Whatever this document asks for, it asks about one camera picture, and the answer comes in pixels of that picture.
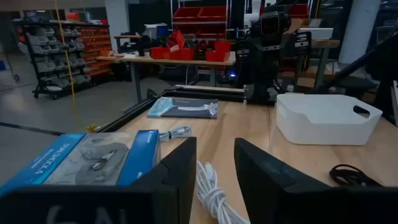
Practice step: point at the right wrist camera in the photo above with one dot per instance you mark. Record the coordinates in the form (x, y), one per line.
(271, 25)

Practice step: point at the blue game controller box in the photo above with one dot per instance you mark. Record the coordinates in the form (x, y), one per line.
(62, 155)

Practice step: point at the shelf with red bins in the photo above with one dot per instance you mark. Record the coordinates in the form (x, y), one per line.
(199, 15)

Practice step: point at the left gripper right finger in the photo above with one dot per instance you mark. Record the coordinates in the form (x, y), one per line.
(295, 202)

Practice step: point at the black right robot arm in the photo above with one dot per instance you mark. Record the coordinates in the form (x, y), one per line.
(264, 77)

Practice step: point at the white round pillar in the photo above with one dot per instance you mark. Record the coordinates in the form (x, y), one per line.
(359, 31)

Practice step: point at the white flat box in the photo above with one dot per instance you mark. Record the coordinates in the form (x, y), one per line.
(317, 33)

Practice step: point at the black diagonal pole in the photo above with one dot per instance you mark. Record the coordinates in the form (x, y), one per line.
(351, 67)

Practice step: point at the black rack with grey bins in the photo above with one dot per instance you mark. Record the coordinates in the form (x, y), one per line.
(53, 56)

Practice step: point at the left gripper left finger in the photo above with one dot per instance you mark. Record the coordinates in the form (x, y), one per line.
(93, 205)

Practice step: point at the red plastic bin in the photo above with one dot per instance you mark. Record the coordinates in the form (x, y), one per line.
(217, 57)
(185, 54)
(158, 53)
(178, 39)
(222, 46)

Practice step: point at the wooden work table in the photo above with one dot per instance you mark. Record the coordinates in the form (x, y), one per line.
(171, 61)

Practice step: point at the rack with orange bins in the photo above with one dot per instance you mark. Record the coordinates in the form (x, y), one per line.
(96, 46)

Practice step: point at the wooden side table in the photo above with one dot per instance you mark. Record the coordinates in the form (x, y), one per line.
(325, 46)

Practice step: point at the white plastic bin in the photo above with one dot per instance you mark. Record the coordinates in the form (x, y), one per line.
(323, 124)

